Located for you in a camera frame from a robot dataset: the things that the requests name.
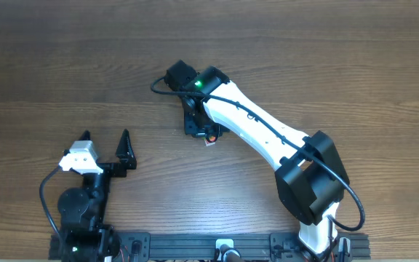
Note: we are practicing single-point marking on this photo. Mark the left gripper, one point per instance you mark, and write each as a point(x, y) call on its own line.
point(116, 170)

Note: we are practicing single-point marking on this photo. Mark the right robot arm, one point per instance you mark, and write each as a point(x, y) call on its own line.
point(253, 123)

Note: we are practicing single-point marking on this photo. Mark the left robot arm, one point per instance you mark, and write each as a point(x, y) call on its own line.
point(73, 205)

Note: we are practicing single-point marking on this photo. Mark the orange cube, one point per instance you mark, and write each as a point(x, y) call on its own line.
point(211, 138)

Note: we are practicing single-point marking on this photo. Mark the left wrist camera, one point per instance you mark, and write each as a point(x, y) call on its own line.
point(82, 160)

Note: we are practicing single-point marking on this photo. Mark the mounting rail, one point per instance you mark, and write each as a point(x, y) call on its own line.
point(187, 247)

